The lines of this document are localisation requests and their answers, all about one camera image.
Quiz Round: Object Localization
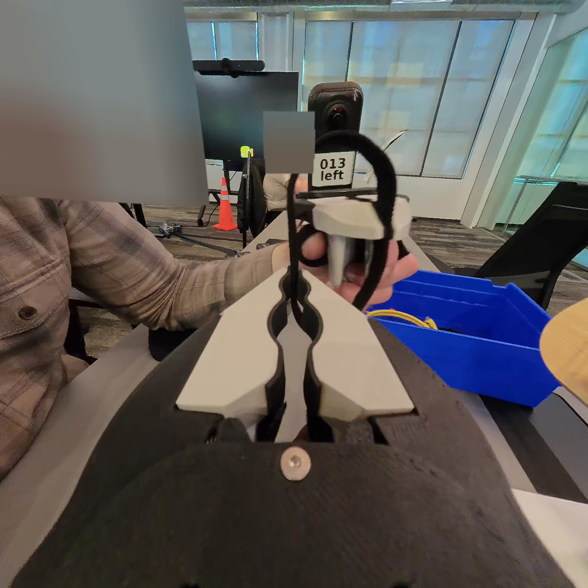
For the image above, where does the black-faced wooden board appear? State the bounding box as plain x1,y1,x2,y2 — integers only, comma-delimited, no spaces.
540,296,588,405

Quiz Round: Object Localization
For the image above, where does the person's plaid shirt torso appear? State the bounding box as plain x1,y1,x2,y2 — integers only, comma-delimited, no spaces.
0,195,152,478

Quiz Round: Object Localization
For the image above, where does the black chair armrest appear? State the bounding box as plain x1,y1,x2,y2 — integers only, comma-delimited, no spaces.
148,327,203,362

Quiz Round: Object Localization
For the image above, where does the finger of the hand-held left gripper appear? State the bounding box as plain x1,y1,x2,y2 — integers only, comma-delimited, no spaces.
391,197,411,240
312,201,382,240

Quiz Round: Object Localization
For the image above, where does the yellow cable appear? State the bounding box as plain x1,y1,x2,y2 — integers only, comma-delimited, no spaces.
367,310,439,330

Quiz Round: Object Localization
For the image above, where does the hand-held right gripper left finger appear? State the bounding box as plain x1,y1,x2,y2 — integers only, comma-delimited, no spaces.
175,268,293,439

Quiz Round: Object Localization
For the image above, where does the person's left hand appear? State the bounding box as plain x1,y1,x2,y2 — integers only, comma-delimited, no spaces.
271,220,420,306

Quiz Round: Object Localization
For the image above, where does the black webcam bar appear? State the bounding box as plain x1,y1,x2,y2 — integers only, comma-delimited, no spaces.
192,58,266,74

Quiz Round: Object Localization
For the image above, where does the person's left forearm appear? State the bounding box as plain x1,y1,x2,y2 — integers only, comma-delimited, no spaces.
69,198,276,332

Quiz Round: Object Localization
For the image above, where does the black hanging jacket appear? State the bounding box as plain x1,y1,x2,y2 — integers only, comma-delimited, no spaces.
236,156,267,235

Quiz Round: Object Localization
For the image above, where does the black visitor chair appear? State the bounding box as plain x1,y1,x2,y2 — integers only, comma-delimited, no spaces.
452,180,588,311

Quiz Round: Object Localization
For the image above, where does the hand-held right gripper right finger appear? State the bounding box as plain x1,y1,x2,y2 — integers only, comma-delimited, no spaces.
298,269,416,441

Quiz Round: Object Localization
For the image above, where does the blue plastic bin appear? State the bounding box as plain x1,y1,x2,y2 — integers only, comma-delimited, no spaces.
367,269,562,409

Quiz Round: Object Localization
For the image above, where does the black monitor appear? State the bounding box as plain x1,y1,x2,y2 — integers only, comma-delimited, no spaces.
193,70,300,161

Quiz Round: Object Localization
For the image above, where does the black fabric strap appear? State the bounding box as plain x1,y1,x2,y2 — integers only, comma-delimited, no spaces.
286,130,398,336

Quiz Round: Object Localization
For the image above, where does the orange traffic cone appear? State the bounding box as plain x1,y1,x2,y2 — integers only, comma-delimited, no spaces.
213,177,238,231

